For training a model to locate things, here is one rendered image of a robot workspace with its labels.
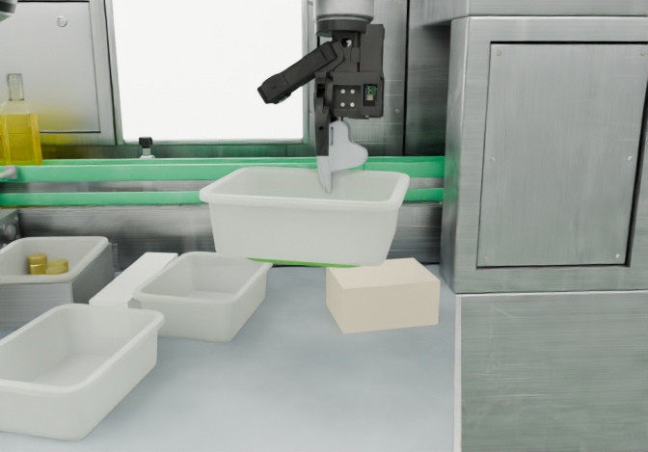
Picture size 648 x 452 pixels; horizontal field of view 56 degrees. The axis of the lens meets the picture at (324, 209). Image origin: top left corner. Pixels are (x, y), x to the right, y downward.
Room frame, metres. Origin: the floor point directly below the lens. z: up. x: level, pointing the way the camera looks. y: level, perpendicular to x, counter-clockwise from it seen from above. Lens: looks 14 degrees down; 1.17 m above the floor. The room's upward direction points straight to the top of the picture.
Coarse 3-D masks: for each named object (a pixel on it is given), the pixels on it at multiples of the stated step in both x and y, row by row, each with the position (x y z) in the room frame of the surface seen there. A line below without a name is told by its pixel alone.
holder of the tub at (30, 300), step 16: (96, 256) 1.04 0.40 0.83; (112, 256) 1.18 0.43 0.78; (96, 272) 1.03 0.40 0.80; (112, 272) 1.12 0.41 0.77; (0, 288) 0.90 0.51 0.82; (16, 288) 0.90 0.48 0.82; (32, 288) 0.90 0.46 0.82; (48, 288) 0.90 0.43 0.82; (64, 288) 0.91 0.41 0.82; (80, 288) 0.94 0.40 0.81; (96, 288) 1.02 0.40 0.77; (0, 304) 0.90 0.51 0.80; (16, 304) 0.90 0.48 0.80; (32, 304) 0.90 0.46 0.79; (48, 304) 0.90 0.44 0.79; (64, 304) 0.91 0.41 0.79; (0, 320) 0.90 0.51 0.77; (16, 320) 0.90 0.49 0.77; (32, 320) 0.90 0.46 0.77
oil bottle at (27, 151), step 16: (0, 112) 1.20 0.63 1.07; (16, 112) 1.20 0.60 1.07; (32, 112) 1.23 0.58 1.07; (0, 128) 1.20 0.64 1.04; (16, 128) 1.20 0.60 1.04; (32, 128) 1.22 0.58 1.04; (16, 144) 1.20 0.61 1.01; (32, 144) 1.21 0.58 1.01; (16, 160) 1.20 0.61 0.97; (32, 160) 1.21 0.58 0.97
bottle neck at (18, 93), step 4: (8, 76) 1.22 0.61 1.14; (12, 76) 1.22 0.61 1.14; (16, 76) 1.22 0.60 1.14; (20, 76) 1.23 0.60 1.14; (8, 80) 1.22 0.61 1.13; (12, 80) 1.22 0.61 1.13; (16, 80) 1.22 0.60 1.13; (20, 80) 1.23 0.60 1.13; (8, 84) 1.22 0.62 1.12; (12, 84) 1.22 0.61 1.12; (16, 84) 1.22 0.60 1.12; (20, 84) 1.23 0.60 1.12; (8, 88) 1.22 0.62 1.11; (12, 88) 1.22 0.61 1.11; (16, 88) 1.22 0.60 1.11; (20, 88) 1.22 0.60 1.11; (8, 92) 1.22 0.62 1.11; (12, 92) 1.22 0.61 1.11; (16, 92) 1.22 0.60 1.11; (20, 92) 1.22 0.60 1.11; (8, 96) 1.22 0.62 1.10; (12, 96) 1.22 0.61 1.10; (16, 96) 1.22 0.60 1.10; (20, 96) 1.22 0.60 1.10
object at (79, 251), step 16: (16, 240) 1.09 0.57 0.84; (32, 240) 1.11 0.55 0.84; (48, 240) 1.11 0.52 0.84; (64, 240) 1.11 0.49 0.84; (80, 240) 1.11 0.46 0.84; (96, 240) 1.11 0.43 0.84; (0, 256) 1.01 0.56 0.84; (16, 256) 1.07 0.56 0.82; (48, 256) 1.11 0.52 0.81; (64, 256) 1.11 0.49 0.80; (80, 256) 1.11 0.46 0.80; (0, 272) 1.00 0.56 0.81; (16, 272) 1.06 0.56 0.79; (80, 272) 0.94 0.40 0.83
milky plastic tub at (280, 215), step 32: (224, 192) 0.71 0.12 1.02; (256, 192) 0.79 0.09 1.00; (288, 192) 0.79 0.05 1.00; (320, 192) 0.78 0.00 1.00; (352, 192) 0.77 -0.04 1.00; (384, 192) 0.76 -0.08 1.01; (224, 224) 0.65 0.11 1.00; (256, 224) 0.64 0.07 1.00; (288, 224) 0.63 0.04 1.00; (320, 224) 0.63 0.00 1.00; (352, 224) 0.62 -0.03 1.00; (384, 224) 0.62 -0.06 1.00; (256, 256) 0.65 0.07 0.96; (288, 256) 0.64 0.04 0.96; (320, 256) 0.63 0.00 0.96; (352, 256) 0.62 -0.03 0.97; (384, 256) 0.63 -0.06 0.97
